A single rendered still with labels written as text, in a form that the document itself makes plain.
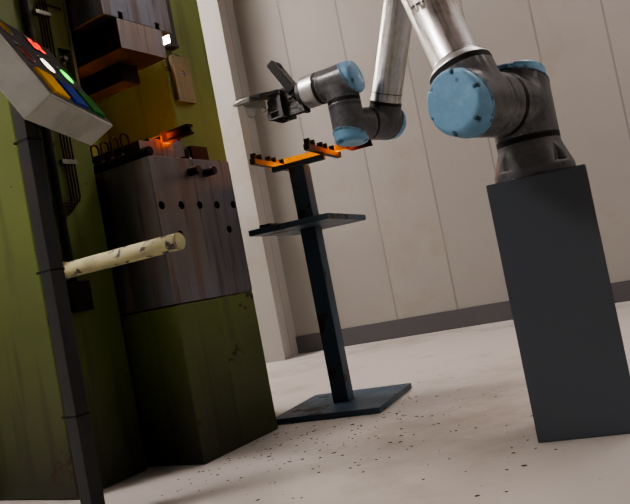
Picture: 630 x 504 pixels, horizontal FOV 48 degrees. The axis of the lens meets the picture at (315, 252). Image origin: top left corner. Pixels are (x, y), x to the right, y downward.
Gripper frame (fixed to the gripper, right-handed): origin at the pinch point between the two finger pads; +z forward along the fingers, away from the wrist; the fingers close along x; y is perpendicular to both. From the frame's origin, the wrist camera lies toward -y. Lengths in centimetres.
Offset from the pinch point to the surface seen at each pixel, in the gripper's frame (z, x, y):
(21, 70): 9, -70, -3
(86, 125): 16, -48, 6
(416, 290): 75, 260, 71
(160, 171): 27.0, -12.0, 13.2
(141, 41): 33.0, -3.2, -30.7
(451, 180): 39, 268, 6
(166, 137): 31.6, -1.4, 0.7
